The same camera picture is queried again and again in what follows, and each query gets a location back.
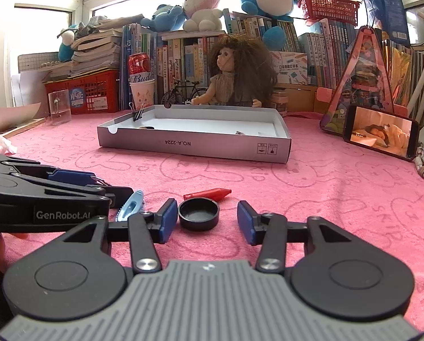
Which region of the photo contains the red plastic basket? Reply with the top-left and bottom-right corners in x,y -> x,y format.
297,0 -> 362,25

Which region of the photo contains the stack of worn books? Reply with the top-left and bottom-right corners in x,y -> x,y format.
72,18 -> 124,75

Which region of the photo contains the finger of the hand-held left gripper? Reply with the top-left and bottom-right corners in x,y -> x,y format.
43,184 -> 109,197
0,152 -> 96,185

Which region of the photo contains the small blue bear plush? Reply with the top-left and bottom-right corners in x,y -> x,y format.
141,4 -> 186,32

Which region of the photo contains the clear acrylic block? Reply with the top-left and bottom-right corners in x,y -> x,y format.
49,90 -> 72,125

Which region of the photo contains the grey cardboard box tray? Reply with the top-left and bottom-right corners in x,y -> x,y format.
97,105 -> 291,164

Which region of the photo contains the wooden board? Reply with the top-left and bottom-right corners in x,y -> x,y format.
0,103 -> 46,140

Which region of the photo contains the pink rabbit plush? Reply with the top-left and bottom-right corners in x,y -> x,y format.
182,0 -> 223,32

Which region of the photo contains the brown-haired doll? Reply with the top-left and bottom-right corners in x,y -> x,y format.
191,36 -> 277,109

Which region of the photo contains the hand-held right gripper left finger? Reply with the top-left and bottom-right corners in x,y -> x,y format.
61,198 -> 179,274

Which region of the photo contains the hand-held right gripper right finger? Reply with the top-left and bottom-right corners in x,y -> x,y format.
237,201 -> 358,274

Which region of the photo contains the red crayon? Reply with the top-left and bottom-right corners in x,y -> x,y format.
184,186 -> 231,200

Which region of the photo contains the white paper sheet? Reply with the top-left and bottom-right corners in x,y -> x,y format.
11,71 -> 53,109

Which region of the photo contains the tall blue carton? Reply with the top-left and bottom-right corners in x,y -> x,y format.
365,0 -> 411,48

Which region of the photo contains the white cat-print paper cup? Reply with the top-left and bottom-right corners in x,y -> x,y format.
130,80 -> 156,111

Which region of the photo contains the black smartphone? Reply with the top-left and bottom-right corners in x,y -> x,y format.
343,105 -> 419,162

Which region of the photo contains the red plastic crate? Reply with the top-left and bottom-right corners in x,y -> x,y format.
43,69 -> 120,114

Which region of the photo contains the small glass jar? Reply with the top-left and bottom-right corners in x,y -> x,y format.
272,90 -> 287,116

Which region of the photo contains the yellow wooden box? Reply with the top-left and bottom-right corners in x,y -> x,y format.
276,83 -> 319,112

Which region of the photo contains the row of upright books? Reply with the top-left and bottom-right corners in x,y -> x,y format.
121,9 -> 340,109

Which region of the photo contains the white stationery-print box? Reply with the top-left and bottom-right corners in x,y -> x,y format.
271,51 -> 308,86

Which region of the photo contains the white grid board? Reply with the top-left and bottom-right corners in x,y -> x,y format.
18,51 -> 74,79

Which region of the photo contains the blue penguin plush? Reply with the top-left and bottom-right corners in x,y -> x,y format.
57,25 -> 78,61

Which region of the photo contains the red drink can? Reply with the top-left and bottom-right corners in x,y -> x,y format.
128,53 -> 151,82

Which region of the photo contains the pink triangular toy package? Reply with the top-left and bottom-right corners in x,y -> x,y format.
320,26 -> 410,137

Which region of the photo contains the black miniature bicycle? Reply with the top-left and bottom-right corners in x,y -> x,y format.
161,78 -> 209,109

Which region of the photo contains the light blue clip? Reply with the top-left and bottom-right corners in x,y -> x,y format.
116,190 -> 144,223

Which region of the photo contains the row of glossy thin books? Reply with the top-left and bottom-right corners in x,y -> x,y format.
383,39 -> 424,107

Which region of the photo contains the pink printed tablecloth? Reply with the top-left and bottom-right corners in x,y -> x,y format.
0,108 -> 424,331

